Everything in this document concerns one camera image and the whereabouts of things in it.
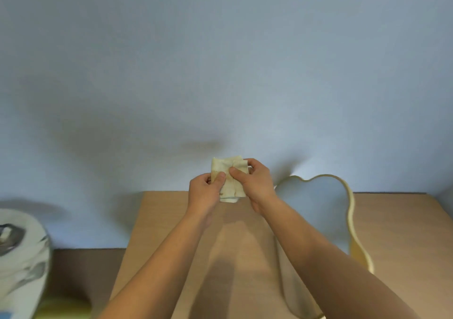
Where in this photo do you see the person's left hand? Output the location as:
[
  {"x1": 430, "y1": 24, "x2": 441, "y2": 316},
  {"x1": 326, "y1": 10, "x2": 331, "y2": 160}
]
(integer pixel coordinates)
[{"x1": 188, "y1": 172, "x2": 227, "y2": 220}]

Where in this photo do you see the person's right hand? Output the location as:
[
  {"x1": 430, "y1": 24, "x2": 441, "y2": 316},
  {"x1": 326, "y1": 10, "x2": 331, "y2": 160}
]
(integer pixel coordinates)
[{"x1": 229, "y1": 158, "x2": 278, "y2": 215}]

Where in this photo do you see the beige cloth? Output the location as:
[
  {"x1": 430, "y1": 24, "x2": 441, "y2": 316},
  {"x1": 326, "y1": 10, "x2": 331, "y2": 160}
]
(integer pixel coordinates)
[{"x1": 211, "y1": 156, "x2": 250, "y2": 204}]

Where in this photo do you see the person's left forearm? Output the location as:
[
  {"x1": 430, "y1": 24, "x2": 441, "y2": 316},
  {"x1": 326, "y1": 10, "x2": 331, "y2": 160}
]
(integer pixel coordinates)
[{"x1": 95, "y1": 207, "x2": 213, "y2": 319}]

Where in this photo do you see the person's right forearm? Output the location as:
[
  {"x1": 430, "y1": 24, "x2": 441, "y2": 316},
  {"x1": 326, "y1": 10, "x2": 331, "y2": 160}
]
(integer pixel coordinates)
[{"x1": 253, "y1": 196, "x2": 423, "y2": 319}]

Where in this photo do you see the wavy cream-framed mirror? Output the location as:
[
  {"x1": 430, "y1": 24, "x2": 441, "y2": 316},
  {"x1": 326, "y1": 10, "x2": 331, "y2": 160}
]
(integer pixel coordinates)
[{"x1": 273, "y1": 174, "x2": 374, "y2": 319}]

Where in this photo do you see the wooden table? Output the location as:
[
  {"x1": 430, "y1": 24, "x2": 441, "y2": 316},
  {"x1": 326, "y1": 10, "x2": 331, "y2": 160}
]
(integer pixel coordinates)
[{"x1": 108, "y1": 191, "x2": 453, "y2": 319}]

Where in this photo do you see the yellow round object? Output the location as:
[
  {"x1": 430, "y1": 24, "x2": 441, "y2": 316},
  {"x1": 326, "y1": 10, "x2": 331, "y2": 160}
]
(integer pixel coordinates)
[{"x1": 35, "y1": 296, "x2": 93, "y2": 319}]

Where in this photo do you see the white grey patterned ceramic vase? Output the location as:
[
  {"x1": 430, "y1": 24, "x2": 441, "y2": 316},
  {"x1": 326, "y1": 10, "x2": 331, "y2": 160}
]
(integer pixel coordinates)
[{"x1": 0, "y1": 208, "x2": 51, "y2": 319}]

